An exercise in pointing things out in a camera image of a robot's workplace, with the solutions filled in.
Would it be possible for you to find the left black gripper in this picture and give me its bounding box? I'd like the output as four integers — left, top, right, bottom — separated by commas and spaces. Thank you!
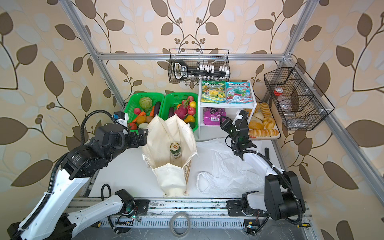
104, 127, 149, 165

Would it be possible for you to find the purple snack bag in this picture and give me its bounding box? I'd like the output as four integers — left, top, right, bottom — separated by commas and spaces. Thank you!
203, 108, 226, 126

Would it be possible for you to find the teal red snack bag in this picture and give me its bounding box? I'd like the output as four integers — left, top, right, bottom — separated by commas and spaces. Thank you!
225, 82, 253, 104

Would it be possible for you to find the cream canvas tote bag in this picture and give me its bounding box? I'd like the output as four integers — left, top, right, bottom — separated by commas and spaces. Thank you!
143, 116, 197, 198

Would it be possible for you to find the green white drink can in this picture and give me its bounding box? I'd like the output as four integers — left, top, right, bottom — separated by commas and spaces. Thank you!
170, 143, 182, 159

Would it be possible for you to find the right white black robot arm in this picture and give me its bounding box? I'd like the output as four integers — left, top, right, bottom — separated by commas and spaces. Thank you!
220, 110, 306, 227

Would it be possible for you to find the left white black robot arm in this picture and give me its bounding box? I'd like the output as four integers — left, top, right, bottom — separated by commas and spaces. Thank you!
8, 110, 149, 240

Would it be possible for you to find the white plastic grocery bag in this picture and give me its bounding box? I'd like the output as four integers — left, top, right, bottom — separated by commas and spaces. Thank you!
192, 139, 264, 199

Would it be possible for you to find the white radish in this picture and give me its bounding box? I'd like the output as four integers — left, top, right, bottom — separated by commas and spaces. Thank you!
138, 123, 149, 129

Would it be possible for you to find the tray of bread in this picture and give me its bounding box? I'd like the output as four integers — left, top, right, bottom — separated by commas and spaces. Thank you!
245, 103, 281, 140

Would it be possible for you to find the brown potato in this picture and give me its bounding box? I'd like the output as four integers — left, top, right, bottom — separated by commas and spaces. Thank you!
146, 116, 154, 124

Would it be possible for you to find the white two-tier shelf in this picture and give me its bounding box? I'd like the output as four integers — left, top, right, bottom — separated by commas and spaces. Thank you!
198, 80, 257, 140

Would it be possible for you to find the left green plastic basket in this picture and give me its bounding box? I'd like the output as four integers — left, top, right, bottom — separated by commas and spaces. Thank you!
125, 93, 165, 129

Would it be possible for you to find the green plastic basket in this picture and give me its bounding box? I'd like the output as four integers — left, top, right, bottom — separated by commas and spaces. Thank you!
125, 93, 165, 129
160, 93, 199, 132

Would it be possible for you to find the green cabbage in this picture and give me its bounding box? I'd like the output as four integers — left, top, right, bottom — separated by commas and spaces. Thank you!
139, 97, 153, 111

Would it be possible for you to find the dark purple eggplant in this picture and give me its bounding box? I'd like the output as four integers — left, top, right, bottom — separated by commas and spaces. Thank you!
154, 102, 161, 117

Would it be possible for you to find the yellow green snack bag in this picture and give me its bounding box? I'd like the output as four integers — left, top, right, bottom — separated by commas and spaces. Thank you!
201, 81, 226, 104

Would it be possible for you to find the small purple eggplant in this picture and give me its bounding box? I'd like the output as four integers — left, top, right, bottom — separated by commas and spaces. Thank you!
168, 107, 175, 118

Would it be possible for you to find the yellow pear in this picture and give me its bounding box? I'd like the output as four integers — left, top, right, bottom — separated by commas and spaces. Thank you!
184, 115, 196, 124

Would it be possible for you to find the red apple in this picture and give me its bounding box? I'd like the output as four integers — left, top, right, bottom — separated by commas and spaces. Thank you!
188, 107, 196, 116

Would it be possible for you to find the yellow lemon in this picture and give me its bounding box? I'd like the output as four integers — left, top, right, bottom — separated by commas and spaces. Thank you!
189, 101, 197, 108

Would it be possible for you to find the right green plastic basket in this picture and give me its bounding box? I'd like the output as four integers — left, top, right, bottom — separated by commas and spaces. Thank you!
160, 93, 199, 132

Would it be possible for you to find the pink dragon fruit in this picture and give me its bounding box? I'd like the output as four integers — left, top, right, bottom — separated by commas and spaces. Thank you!
175, 100, 190, 120

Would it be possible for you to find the black barcode scanner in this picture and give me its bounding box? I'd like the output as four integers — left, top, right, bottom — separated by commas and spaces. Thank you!
172, 60, 231, 81

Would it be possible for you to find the roll of clear tape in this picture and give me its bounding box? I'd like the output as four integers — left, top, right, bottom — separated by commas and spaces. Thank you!
169, 212, 191, 238

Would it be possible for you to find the right yellow black screwdriver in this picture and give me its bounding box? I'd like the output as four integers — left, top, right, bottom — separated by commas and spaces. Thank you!
297, 223, 311, 228

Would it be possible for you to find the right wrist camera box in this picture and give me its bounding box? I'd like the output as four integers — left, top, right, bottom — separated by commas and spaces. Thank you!
236, 110, 250, 122

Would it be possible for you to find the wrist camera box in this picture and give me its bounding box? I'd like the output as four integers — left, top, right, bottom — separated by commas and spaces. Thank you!
236, 110, 250, 122
113, 112, 129, 127

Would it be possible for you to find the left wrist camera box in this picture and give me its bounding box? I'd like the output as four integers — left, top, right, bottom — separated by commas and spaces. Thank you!
113, 112, 129, 127

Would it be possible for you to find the green handled tool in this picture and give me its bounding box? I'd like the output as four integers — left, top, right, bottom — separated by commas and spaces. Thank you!
264, 148, 270, 161

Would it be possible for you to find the right black wire basket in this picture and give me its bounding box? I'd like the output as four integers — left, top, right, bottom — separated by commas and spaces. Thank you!
264, 63, 335, 131

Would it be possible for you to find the black wire basket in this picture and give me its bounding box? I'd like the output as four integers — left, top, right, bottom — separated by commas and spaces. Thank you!
264, 63, 335, 131
168, 48, 231, 86

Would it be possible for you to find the back black wire basket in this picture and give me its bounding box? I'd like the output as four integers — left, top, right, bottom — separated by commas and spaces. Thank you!
168, 48, 231, 86

